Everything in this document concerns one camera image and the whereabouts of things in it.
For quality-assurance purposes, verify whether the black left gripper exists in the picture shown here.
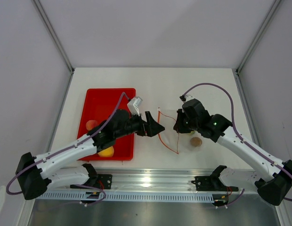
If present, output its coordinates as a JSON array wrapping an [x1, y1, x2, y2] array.
[[114, 111, 164, 139]]

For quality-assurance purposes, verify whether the brown kiwi fruit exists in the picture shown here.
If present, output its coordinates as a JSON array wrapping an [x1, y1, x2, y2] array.
[[190, 137, 203, 147]]

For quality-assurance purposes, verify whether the clear zip top bag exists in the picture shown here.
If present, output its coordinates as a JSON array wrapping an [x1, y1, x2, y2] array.
[[156, 107, 206, 156]]

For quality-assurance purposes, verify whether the orange fruit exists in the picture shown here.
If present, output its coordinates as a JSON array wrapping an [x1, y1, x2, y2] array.
[[98, 146, 114, 158]]

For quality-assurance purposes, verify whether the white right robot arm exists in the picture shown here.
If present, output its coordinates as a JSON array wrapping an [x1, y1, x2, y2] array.
[[173, 96, 292, 206]]

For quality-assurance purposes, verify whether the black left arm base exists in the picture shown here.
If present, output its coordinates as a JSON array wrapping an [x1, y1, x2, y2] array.
[[70, 163, 113, 190]]

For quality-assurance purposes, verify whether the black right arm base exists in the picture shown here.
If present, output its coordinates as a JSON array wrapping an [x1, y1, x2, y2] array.
[[191, 165, 239, 192]]

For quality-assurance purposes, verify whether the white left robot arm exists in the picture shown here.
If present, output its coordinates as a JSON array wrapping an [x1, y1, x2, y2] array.
[[16, 109, 165, 200]]

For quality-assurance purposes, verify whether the red plastic tray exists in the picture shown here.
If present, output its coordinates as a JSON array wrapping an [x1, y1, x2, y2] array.
[[77, 88, 136, 161]]

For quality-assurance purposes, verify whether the pink peach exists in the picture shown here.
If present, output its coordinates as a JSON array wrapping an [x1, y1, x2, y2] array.
[[85, 120, 98, 131]]

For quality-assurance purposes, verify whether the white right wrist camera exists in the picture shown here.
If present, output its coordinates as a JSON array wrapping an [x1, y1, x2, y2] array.
[[179, 94, 194, 103]]

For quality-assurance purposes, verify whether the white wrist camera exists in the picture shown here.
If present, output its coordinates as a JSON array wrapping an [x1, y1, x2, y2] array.
[[179, 94, 194, 103], [127, 97, 143, 116]]

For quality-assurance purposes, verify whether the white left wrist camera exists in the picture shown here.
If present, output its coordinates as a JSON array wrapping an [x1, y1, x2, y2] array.
[[127, 97, 143, 116]]

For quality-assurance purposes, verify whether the aluminium front rail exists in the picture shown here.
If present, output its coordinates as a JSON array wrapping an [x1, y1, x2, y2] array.
[[27, 168, 284, 195]]

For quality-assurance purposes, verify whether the white slotted cable duct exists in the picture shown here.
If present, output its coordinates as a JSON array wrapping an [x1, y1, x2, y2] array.
[[38, 190, 214, 203]]

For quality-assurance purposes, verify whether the right aluminium frame post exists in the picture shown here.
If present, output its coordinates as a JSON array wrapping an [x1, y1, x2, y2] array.
[[235, 0, 284, 76]]

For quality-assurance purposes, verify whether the aluminium frame post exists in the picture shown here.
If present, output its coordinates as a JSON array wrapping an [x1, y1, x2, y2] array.
[[31, 0, 74, 73], [235, 0, 284, 76]]

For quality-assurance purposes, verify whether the left aluminium frame post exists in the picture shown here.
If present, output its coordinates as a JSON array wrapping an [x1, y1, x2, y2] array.
[[31, 0, 74, 73]]

